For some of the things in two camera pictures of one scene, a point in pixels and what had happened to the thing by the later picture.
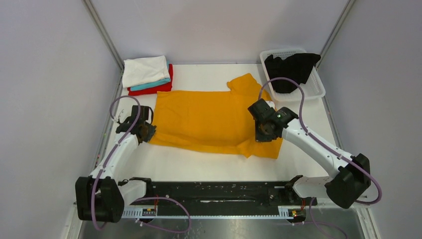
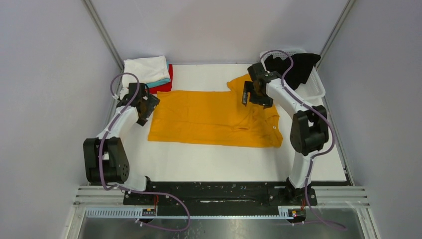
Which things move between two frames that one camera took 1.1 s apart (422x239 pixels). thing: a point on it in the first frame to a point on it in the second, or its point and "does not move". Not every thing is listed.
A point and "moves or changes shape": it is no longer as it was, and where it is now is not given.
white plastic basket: x=313 y=88 does not move
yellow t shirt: x=220 y=120 moves or changes shape
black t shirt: x=298 y=66 does not move
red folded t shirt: x=167 y=86 does not move
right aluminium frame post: x=334 y=33 does not move
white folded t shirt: x=141 y=71 does not move
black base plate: x=224 y=193 does not move
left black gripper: x=150 y=133 to x=152 y=102
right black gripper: x=263 y=133 to x=256 y=95
